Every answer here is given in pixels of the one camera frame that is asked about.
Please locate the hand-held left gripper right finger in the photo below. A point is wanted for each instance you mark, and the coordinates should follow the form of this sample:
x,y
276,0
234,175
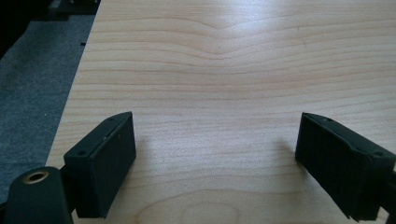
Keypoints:
x,y
339,165

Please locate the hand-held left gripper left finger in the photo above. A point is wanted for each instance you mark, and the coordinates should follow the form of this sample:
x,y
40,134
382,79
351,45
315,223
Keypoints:
x,y
102,165

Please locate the dark metal stand base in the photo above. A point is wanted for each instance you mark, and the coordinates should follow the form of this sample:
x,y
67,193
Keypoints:
x,y
73,6

